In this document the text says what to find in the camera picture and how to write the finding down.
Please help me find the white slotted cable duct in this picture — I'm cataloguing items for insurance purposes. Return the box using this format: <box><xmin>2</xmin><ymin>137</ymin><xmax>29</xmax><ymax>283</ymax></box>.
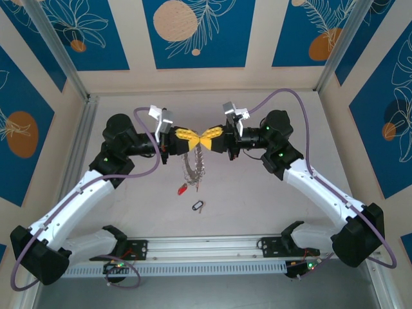
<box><xmin>61</xmin><ymin>259</ymin><xmax>291</xmax><ymax>279</ymax></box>

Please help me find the aluminium mounting rail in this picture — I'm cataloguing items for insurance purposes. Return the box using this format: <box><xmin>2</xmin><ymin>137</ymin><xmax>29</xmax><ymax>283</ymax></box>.
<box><xmin>127</xmin><ymin>237</ymin><xmax>285</xmax><ymax>259</ymax></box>

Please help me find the aluminium table edge rail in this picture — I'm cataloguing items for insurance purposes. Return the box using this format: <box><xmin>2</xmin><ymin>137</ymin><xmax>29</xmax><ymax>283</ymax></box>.
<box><xmin>12</xmin><ymin>94</ymin><xmax>100</xmax><ymax>309</ymax></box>
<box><xmin>365</xmin><ymin>252</ymin><xmax>392</xmax><ymax>309</ymax></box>

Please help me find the small circuit board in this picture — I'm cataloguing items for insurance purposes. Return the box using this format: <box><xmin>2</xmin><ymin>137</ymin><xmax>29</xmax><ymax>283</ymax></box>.
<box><xmin>102</xmin><ymin>261</ymin><xmax>129</xmax><ymax>275</ymax></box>
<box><xmin>285</xmin><ymin>258</ymin><xmax>320</xmax><ymax>275</ymax></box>

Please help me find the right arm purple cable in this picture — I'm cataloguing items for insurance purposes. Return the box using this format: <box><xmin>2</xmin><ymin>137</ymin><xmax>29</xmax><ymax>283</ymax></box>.
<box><xmin>247</xmin><ymin>88</ymin><xmax>398</xmax><ymax>281</ymax></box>

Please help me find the silver keyring chain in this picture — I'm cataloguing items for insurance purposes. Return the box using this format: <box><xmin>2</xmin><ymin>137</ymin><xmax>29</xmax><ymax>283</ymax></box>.
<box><xmin>180</xmin><ymin>144</ymin><xmax>207</xmax><ymax>191</ymax></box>

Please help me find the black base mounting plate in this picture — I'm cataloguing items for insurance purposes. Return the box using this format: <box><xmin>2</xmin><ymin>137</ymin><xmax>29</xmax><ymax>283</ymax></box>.
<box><xmin>126</xmin><ymin>239</ymin><xmax>150</xmax><ymax>260</ymax></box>
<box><xmin>261</xmin><ymin>236</ymin><xmax>285</xmax><ymax>258</ymax></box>

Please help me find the aluminium frame post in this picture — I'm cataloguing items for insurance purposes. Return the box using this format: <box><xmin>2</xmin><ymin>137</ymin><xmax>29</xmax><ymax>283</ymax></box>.
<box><xmin>314</xmin><ymin>0</ymin><xmax>376</xmax><ymax>93</ymax></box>
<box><xmin>22</xmin><ymin>0</ymin><xmax>91</xmax><ymax>102</ymax></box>

